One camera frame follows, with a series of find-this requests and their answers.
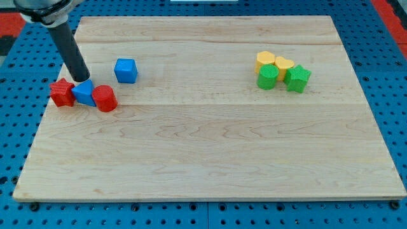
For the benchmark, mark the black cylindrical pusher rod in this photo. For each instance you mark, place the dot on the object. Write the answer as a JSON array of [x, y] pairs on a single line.
[[67, 46]]

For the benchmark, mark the blue triangle block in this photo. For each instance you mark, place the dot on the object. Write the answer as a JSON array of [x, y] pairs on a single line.
[[83, 93]]

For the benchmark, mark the red star block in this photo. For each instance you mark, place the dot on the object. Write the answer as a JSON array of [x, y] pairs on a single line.
[[61, 93]]

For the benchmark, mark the red cylinder block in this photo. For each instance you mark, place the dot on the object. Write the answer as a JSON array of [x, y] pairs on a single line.
[[104, 98]]

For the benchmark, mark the light wooden board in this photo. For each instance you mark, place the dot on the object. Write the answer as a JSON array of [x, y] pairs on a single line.
[[196, 127]]

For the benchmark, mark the blue cube block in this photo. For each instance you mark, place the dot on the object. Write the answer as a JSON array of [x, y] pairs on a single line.
[[126, 71]]

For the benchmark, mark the yellow hexagon block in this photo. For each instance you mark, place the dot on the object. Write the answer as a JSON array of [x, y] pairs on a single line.
[[262, 58]]

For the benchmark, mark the green cylinder block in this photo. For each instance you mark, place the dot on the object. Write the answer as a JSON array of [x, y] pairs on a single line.
[[267, 76]]

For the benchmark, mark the yellow heart block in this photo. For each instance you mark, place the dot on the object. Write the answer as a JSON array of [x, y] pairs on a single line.
[[283, 65]]

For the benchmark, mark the green star block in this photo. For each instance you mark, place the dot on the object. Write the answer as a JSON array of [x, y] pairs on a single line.
[[297, 78]]

